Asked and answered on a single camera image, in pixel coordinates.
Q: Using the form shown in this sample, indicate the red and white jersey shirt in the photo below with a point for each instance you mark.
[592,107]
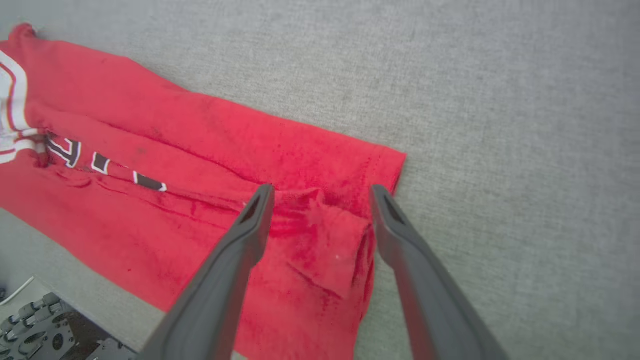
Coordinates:
[175,130]

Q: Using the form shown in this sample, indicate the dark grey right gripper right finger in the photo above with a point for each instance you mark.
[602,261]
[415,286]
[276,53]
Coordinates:
[425,290]

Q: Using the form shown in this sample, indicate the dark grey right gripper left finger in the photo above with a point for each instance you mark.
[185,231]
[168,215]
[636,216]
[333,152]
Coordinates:
[227,280]

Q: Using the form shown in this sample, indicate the grey robot wheeled base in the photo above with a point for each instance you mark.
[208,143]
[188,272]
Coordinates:
[95,340]

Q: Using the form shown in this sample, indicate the grey roller omni wheel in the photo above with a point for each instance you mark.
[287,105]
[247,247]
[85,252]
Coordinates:
[35,335]

